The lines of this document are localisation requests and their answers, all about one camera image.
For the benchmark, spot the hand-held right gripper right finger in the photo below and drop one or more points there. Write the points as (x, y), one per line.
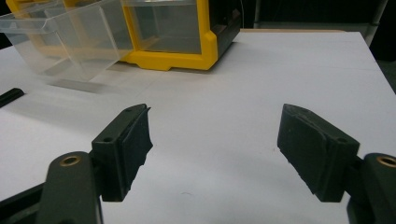
(314, 149)

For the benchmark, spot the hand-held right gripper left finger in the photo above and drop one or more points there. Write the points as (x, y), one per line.
(120, 155)

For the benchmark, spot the clear plastic drawer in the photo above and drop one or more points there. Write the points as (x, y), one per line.
(62, 39)
(165, 26)

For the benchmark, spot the yellow black drawer cabinet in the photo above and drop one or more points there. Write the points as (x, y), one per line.
(183, 46)

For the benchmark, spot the clear closed plastic drawer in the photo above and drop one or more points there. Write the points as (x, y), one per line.
(165, 26)

